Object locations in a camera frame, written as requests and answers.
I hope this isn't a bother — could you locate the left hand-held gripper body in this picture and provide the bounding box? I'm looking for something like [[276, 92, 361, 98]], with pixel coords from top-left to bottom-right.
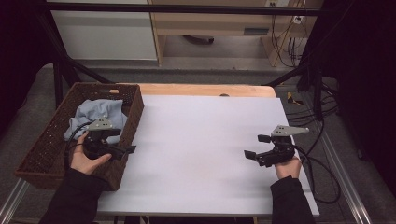
[[82, 117, 118, 161]]

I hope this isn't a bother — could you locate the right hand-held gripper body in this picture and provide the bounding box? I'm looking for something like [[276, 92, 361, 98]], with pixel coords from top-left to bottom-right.
[[255, 124, 310, 168]]

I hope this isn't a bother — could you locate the light blue cloth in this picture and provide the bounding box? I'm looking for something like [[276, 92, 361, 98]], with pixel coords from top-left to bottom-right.
[[64, 98, 129, 145]]

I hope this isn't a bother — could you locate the brown wicker basket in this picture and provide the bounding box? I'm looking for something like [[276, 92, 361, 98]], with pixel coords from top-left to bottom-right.
[[14, 81, 145, 191]]

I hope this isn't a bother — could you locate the person's right hand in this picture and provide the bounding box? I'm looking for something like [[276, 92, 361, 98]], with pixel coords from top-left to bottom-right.
[[274, 154, 303, 181]]

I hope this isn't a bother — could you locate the person's left hand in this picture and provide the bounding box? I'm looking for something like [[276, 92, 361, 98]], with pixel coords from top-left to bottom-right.
[[69, 131, 113, 175]]

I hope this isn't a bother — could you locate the yellow and black tool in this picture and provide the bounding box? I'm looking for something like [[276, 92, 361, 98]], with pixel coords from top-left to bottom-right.
[[286, 91, 304, 106]]

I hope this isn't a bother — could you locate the white table cover sheet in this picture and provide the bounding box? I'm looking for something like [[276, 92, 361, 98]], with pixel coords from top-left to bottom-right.
[[96, 94, 321, 217]]

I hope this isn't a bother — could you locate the black metal stand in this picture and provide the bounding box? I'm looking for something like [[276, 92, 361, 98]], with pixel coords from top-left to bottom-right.
[[38, 15, 114, 109], [264, 0, 326, 121]]

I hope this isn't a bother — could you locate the white cabinet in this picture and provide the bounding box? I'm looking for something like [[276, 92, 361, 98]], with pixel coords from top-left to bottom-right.
[[46, 0, 159, 62]]

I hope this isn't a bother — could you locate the black curtain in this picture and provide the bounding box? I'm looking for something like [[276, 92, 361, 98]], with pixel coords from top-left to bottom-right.
[[306, 0, 396, 200], [0, 0, 60, 138]]

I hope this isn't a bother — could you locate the dark object under desk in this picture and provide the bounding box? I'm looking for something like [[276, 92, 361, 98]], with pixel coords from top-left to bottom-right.
[[182, 35, 215, 46]]

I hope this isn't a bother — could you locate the wooden desk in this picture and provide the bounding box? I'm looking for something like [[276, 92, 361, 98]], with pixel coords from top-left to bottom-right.
[[148, 0, 325, 68]]

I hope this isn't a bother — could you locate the black metal crossbar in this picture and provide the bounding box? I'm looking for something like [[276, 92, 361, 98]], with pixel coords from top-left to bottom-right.
[[46, 2, 325, 17]]

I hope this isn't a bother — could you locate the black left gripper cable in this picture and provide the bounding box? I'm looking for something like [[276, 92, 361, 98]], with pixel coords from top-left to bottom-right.
[[63, 120, 96, 172]]

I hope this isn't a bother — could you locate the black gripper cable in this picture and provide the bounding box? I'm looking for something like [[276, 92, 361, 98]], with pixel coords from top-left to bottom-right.
[[63, 120, 96, 172], [293, 144, 342, 205]]

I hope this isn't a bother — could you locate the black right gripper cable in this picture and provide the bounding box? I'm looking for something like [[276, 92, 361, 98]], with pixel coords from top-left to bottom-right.
[[293, 144, 342, 205]]

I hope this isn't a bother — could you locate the bundle of floor cables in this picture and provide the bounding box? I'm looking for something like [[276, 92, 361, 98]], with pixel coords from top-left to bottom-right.
[[285, 78, 341, 127]]

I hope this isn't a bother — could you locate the aluminium rail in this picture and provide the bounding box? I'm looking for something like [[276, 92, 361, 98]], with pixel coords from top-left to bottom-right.
[[319, 132, 374, 224], [0, 179, 31, 224]]

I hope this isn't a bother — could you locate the bundle of hanging cables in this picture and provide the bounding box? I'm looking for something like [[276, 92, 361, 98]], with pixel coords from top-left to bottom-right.
[[270, 0, 309, 68]]

